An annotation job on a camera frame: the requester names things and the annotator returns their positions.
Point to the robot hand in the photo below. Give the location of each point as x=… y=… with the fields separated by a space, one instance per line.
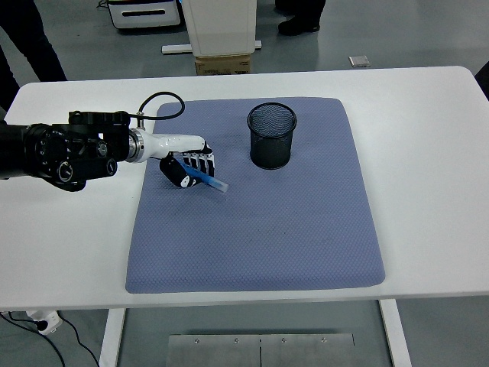
x=172 y=143

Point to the blue marker with clear cap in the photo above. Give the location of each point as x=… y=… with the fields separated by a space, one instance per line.
x=219 y=186

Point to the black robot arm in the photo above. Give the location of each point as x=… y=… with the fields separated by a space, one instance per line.
x=46 y=149

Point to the black mesh pen holder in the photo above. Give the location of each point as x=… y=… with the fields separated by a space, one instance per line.
x=271 y=153

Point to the brown cardboard box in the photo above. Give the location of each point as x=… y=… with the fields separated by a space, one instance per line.
x=223 y=65

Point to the blue-grey textured mat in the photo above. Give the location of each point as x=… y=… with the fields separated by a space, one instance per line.
x=248 y=237

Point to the white appliance with black slot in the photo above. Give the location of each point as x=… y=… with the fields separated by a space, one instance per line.
x=145 y=13

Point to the person in dark clothes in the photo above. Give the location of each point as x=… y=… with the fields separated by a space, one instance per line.
x=38 y=46

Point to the person's black shoes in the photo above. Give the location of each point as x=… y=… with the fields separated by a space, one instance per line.
x=298 y=25

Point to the white table leg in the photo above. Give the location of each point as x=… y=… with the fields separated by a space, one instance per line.
x=111 y=336
x=395 y=336

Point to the grey floor socket plate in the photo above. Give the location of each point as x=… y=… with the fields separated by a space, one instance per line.
x=359 y=61

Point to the white power strip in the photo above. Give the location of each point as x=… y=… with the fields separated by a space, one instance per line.
x=46 y=321

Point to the dark furniture piece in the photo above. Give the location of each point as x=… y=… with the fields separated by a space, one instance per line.
x=483 y=80

